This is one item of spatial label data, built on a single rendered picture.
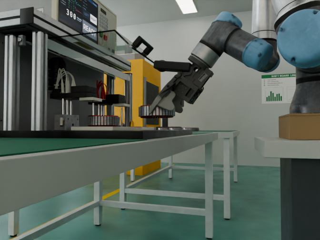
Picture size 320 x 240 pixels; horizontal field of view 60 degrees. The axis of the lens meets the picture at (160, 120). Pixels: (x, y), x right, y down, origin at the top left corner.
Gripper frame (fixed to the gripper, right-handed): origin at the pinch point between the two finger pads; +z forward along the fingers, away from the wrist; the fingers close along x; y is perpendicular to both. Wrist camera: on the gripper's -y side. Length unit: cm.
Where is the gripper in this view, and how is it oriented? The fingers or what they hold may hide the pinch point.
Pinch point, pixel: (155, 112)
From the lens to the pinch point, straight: 85.2
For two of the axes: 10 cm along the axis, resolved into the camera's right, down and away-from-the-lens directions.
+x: 3.0, 0.3, 9.5
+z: -5.8, 8.0, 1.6
